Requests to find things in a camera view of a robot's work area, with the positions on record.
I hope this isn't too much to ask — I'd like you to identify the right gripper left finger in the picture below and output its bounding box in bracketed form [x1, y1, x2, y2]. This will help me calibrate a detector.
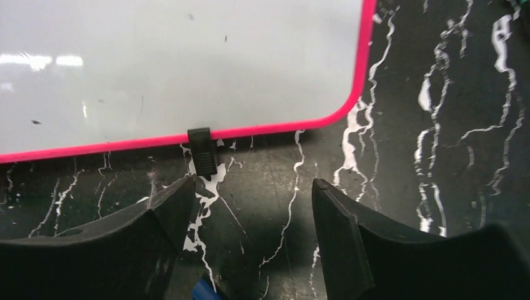
[1, 178, 196, 299]

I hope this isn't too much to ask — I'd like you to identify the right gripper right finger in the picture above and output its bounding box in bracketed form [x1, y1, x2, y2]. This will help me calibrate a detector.
[311, 179, 529, 299]

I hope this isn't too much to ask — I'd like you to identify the blue marker cap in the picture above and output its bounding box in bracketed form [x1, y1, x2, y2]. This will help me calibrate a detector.
[191, 279, 223, 300]

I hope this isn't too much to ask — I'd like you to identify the pink framed whiteboard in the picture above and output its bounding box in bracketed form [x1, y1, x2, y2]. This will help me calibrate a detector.
[1, 1, 376, 163]

